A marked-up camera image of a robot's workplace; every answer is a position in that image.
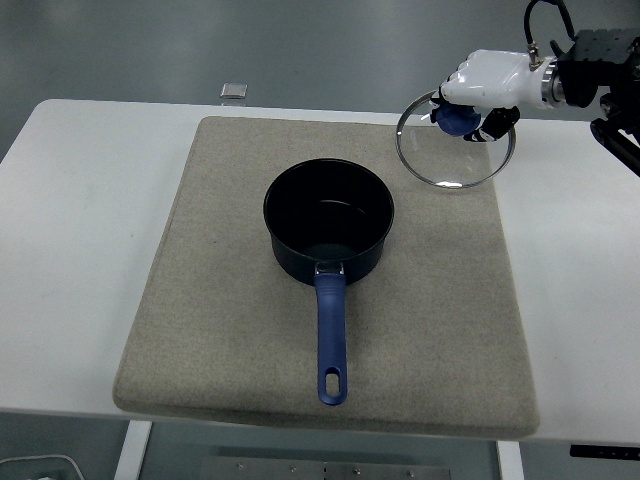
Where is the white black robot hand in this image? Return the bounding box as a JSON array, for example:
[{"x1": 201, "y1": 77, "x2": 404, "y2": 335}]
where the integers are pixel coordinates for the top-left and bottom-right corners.
[{"x1": 428, "y1": 48, "x2": 552, "y2": 144}]

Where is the glass pot lid blue knob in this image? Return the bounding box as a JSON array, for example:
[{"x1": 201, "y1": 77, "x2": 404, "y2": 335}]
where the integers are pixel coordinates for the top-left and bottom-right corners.
[{"x1": 394, "y1": 88, "x2": 518, "y2": 191}]

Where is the beige fabric mat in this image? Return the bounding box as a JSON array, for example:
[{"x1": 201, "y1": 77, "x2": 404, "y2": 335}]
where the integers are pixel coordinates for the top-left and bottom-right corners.
[{"x1": 111, "y1": 115, "x2": 542, "y2": 441}]

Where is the white table leg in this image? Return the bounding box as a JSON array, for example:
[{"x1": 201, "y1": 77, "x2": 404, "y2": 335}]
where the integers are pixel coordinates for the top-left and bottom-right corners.
[
  {"x1": 113, "y1": 420, "x2": 154, "y2": 480},
  {"x1": 494, "y1": 440, "x2": 526, "y2": 480}
]

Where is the black bar under table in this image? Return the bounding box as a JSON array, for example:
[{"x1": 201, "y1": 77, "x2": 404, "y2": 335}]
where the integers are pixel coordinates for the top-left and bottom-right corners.
[{"x1": 569, "y1": 443, "x2": 640, "y2": 460}]

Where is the grey metal plate with screws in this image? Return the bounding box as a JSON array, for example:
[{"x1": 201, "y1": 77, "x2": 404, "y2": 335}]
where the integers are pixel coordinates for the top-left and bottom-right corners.
[{"x1": 199, "y1": 454, "x2": 454, "y2": 480}]

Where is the white rounded object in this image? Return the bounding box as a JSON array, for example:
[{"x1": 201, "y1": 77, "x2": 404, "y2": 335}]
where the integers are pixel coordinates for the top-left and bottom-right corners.
[{"x1": 0, "y1": 453, "x2": 84, "y2": 480}]

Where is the dark pot with blue handle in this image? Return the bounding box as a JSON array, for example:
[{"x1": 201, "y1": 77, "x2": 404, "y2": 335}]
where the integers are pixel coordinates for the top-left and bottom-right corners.
[{"x1": 262, "y1": 158, "x2": 397, "y2": 408}]

